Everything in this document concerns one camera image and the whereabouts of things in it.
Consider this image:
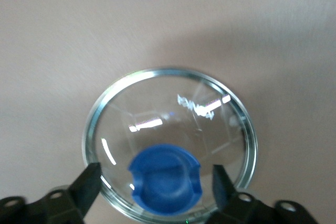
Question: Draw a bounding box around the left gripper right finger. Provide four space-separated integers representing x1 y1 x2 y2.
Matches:
207 164 320 224

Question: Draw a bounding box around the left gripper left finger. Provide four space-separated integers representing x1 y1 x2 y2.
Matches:
0 162 103 224

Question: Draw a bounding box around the brown table cover cloth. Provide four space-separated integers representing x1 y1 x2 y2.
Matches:
0 0 336 224

